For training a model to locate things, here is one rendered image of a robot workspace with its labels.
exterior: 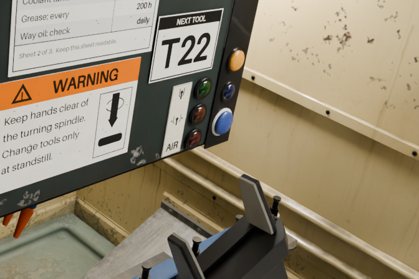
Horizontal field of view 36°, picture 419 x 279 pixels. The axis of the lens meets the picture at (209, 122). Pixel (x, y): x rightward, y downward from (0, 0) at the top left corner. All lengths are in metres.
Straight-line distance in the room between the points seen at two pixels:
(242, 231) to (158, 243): 1.27
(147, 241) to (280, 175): 0.47
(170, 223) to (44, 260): 0.45
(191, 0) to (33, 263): 1.58
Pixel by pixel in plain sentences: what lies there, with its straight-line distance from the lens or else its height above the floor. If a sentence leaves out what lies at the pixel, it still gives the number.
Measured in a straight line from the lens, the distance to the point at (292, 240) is 1.30.
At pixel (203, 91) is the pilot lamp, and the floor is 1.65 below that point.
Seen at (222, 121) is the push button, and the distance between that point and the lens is 0.77.
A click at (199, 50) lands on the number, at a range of 0.70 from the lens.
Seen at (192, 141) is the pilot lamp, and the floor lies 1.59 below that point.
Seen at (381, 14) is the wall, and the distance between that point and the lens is 1.44.
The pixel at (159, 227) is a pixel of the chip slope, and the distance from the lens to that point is 1.93.
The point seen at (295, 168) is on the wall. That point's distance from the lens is 1.63.
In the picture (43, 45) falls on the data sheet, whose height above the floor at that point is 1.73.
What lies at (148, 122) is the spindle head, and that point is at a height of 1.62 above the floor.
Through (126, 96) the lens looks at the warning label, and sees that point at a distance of 0.64.
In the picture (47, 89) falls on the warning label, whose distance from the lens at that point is 0.57.
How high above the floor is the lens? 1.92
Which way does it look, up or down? 25 degrees down
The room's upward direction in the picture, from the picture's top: 12 degrees clockwise
